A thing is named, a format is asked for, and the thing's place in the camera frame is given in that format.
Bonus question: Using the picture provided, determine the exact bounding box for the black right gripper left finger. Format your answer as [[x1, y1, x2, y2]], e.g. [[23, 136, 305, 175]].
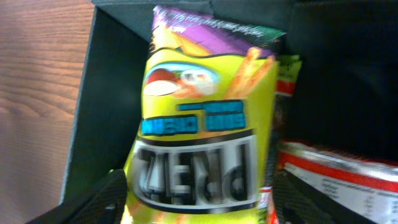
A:
[[27, 169, 127, 224]]

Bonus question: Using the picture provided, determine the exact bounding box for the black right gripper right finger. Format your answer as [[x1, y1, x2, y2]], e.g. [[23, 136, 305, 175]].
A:
[[273, 170, 376, 224]]

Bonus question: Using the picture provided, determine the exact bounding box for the red chips can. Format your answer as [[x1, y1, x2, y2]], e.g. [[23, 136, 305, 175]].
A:
[[279, 141, 397, 224]]

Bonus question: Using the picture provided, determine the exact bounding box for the green Pretz snack box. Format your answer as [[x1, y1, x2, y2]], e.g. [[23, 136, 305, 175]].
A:
[[122, 5, 285, 223]]

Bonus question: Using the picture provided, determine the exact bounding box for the black box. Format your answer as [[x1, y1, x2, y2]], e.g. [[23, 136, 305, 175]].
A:
[[60, 0, 397, 201]]

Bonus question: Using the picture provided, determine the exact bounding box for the green Haribo gummy bag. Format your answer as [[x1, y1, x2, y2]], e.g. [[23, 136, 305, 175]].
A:
[[257, 54, 303, 224]]

